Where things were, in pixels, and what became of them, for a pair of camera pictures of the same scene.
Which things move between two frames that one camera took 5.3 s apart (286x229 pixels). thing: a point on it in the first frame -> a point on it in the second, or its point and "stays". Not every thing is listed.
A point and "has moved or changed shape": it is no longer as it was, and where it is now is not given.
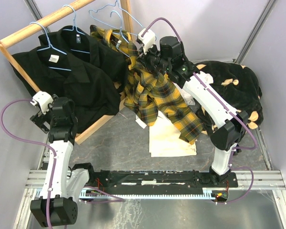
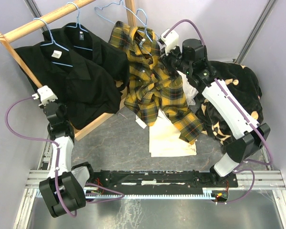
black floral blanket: x=239 y=84 stays
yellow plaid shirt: x=149 y=93 has moved or changed shape
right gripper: x=145 y=57 -> x=168 y=57
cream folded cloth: x=164 y=141 stays
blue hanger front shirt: x=50 y=46 -> x=52 y=42
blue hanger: x=121 y=31 -> x=146 y=24
